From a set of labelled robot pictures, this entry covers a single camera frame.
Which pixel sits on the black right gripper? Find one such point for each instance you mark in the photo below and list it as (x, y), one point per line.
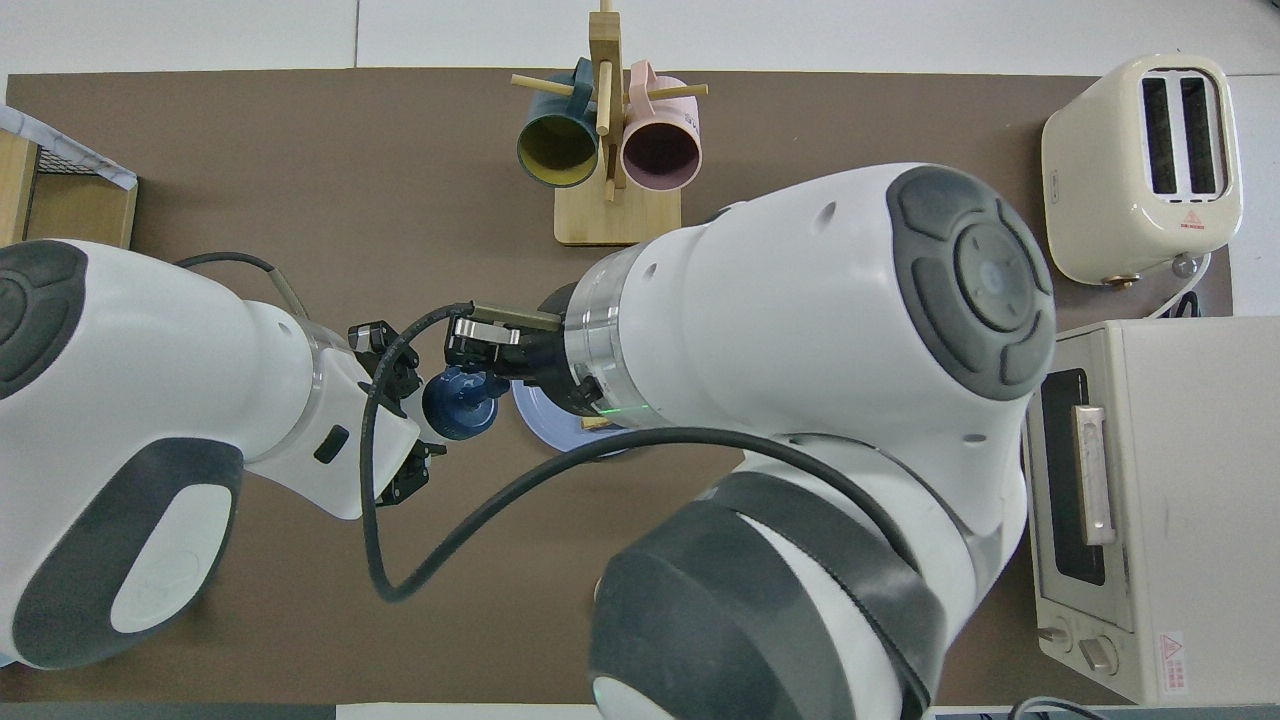
(550, 360)

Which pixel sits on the translucent squeeze bottle blue cap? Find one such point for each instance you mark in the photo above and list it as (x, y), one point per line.
(460, 400)

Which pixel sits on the toasted bread slice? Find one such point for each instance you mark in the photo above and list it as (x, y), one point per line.
(597, 424)

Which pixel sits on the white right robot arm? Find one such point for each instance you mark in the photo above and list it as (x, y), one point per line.
(800, 300)

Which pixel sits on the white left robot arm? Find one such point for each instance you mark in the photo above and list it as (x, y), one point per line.
(130, 350)

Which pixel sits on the blue round plate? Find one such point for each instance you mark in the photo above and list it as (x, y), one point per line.
(545, 425)

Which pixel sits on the wooden mug tree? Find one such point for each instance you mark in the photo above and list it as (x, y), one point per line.
(618, 220)

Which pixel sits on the brown table mat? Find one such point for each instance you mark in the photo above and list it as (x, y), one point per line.
(300, 150)

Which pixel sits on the dark teal mug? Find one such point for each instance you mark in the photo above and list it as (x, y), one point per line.
(557, 150)

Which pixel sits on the pink mug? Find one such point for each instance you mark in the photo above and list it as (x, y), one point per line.
(660, 155)

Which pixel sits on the cream two-slot toaster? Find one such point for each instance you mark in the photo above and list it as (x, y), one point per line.
(1095, 180)

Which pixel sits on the white toaster oven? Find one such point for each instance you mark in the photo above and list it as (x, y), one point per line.
(1190, 560)

